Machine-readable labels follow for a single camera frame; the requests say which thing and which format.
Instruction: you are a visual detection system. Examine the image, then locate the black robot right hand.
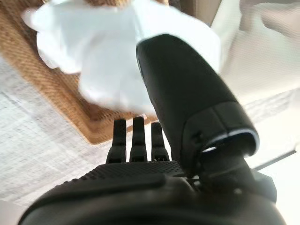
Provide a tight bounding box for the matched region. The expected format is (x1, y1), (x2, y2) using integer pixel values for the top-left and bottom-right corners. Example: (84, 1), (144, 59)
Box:
(17, 34), (288, 225)

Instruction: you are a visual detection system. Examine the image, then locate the white shirt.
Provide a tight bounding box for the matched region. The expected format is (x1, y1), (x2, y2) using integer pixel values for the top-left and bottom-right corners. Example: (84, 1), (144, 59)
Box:
(21, 0), (222, 116)

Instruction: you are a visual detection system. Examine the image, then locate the brown wicker basket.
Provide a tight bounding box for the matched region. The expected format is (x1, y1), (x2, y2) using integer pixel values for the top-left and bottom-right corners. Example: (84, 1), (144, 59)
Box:
(0, 0), (171, 145)

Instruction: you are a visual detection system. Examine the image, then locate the large grey area rug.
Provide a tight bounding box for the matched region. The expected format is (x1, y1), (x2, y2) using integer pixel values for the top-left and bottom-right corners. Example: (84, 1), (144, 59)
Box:
(0, 57), (300, 208)

